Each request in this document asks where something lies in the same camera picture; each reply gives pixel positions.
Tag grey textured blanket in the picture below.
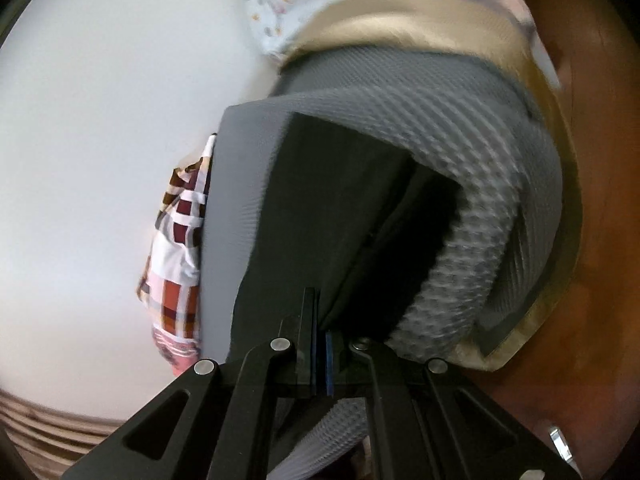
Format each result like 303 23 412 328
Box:
267 45 568 480

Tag brown wooden bed frame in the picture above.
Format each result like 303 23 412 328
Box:
492 0 640 480

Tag red white plaid cloth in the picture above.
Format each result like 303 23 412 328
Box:
137 132 218 377

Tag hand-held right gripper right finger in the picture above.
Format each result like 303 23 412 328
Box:
324 331 585 480

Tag black pants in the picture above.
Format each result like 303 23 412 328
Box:
220 102 463 461

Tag small silver metal piece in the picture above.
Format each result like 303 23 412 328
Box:
547 425 574 464

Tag white floral quilt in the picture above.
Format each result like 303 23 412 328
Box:
244 0 561 87

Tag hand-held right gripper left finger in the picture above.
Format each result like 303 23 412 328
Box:
60 287 321 480

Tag beige bed sheet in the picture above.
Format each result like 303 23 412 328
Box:
284 0 585 372

